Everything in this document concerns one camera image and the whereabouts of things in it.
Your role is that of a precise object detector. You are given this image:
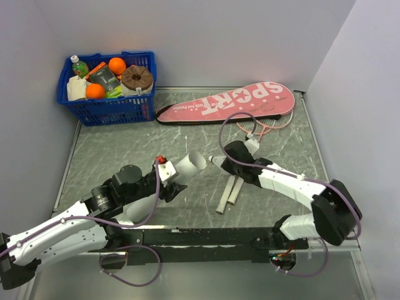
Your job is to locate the white shuttlecock tube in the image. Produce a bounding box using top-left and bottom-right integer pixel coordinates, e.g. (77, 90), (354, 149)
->
(124, 151), (207, 224)

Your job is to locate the white shuttlecock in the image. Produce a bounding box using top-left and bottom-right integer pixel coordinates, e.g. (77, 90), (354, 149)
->
(208, 156), (226, 167)

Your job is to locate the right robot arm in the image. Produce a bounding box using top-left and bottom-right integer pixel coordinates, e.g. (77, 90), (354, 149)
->
(220, 141), (362, 249)

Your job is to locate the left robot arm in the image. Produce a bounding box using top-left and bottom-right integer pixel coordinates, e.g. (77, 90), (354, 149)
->
(1, 162), (193, 290)

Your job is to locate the pink racket bag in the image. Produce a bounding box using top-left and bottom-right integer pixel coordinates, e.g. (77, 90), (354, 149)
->
(156, 82), (295, 125)

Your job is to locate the dark green carton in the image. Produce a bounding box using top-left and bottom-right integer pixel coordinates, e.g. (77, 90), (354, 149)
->
(89, 66), (123, 98)

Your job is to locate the orange ball lower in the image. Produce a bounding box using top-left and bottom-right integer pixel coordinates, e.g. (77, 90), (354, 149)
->
(86, 83), (106, 99)

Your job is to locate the orange ball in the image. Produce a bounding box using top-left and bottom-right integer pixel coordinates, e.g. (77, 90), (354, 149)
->
(86, 83), (106, 99)
(108, 57), (126, 75)

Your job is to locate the white cloth bag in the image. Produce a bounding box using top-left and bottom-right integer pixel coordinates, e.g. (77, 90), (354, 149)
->
(66, 76), (91, 101)

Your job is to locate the orange ball upper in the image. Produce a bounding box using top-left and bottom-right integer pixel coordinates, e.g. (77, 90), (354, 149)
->
(108, 57), (126, 75)

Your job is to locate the green drink bottle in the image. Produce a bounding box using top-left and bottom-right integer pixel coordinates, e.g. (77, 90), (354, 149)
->
(70, 55), (90, 79)

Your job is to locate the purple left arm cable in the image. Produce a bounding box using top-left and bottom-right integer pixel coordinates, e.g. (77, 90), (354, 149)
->
(0, 159), (163, 288)

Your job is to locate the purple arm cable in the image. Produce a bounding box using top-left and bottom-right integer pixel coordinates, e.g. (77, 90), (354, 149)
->
(0, 159), (163, 288)
(217, 112), (363, 278)

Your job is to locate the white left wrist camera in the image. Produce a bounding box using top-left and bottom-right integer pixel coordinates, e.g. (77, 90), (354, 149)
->
(155, 156), (179, 183)

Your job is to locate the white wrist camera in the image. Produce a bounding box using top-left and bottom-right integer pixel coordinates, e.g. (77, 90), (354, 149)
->
(155, 156), (179, 183)
(244, 133), (260, 156)

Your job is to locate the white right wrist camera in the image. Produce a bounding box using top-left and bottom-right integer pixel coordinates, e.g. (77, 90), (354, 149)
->
(244, 133), (260, 156)

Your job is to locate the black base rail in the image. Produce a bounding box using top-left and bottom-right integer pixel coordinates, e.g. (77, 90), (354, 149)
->
(98, 227), (309, 263)

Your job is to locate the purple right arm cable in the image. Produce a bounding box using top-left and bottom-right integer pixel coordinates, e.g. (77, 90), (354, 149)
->
(217, 112), (363, 278)

